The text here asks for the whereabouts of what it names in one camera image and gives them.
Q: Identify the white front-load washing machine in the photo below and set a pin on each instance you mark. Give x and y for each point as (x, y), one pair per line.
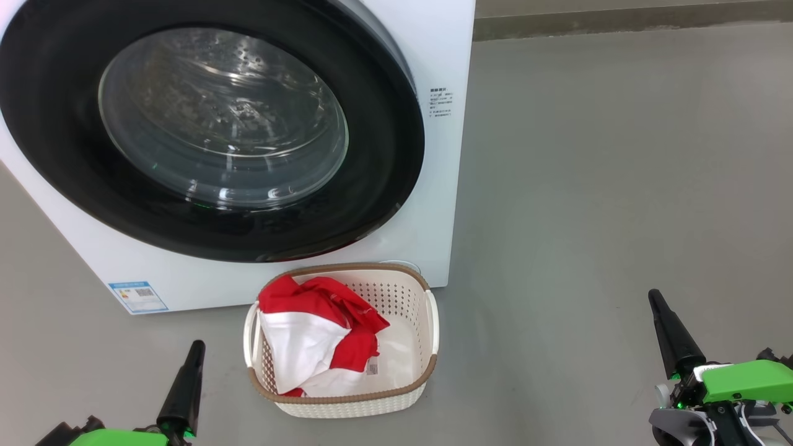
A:
(446, 186)

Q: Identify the red and white garment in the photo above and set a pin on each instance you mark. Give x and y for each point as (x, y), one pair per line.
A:
(310, 334)

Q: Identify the round glass washer door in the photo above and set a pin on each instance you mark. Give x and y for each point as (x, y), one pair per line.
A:
(217, 124)

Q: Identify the blue energy label sticker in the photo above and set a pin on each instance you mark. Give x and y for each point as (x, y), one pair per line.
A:
(138, 297)

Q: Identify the cream plastic laundry basket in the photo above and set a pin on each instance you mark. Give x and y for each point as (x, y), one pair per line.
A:
(409, 347)

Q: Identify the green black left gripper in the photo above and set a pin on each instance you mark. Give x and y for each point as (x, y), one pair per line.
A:
(118, 438)

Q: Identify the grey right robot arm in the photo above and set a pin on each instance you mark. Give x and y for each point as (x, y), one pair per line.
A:
(681, 427)

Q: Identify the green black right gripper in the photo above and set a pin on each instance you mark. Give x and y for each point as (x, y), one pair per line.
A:
(743, 381)

